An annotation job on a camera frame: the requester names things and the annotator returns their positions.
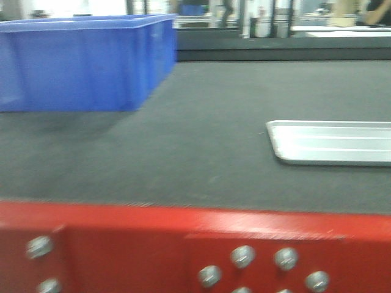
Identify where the dark grey conveyor belt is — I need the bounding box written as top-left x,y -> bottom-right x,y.
1,61 -> 390,214

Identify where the blue crate on conveyor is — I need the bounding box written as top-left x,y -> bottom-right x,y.
1,14 -> 177,112

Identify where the silver metal tray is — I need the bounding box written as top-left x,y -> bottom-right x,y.
266,120 -> 390,167

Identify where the red conveyor frame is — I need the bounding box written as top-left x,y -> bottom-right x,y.
1,202 -> 390,292

